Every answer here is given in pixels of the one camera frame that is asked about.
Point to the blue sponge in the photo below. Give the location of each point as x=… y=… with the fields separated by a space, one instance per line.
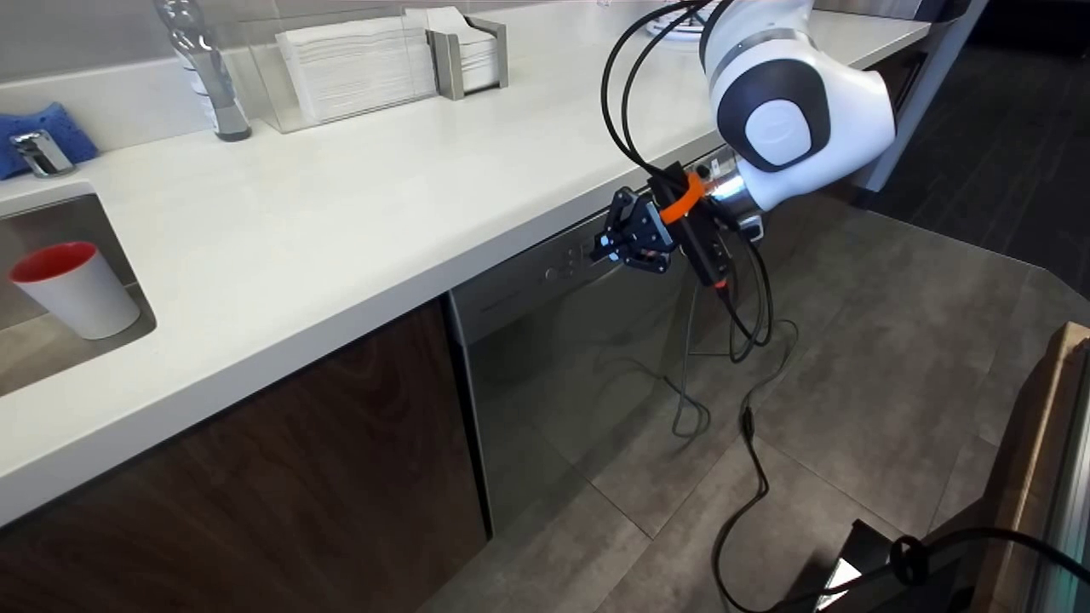
x=55 y=132

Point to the white cup with red inside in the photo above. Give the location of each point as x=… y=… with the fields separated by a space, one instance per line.
x=85 y=300

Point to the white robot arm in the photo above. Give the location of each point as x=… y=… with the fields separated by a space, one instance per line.
x=830 y=115

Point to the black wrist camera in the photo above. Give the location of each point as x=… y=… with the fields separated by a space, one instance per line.
x=711 y=257

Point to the dishwasher door panel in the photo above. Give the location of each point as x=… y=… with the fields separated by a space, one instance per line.
x=533 y=387

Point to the white napkins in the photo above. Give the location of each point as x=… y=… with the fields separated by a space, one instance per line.
x=473 y=47

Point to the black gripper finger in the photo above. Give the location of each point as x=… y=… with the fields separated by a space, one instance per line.
x=635 y=257
x=626 y=216

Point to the small chrome sink fixture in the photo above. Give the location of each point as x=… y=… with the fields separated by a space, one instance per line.
x=42 y=156

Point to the white metal stand leg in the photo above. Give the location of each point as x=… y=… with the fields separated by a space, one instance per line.
x=921 y=103

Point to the chrome faucet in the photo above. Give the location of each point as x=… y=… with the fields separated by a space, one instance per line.
x=215 y=91

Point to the metal napkin holder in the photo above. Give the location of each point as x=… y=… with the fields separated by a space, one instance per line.
x=443 y=61

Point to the black floor device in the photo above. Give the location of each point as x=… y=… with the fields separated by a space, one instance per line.
x=862 y=567

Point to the white dish rack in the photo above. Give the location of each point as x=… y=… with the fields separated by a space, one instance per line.
x=352 y=71

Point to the light wooden furniture panel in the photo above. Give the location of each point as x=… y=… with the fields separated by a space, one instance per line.
x=1025 y=479

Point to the steel sink basin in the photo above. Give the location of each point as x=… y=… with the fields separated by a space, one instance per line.
x=35 y=360

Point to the dark wooden cabinet door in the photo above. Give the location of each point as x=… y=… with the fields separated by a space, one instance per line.
x=285 y=488

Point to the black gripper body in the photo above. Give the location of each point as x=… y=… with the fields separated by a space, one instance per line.
x=666 y=227

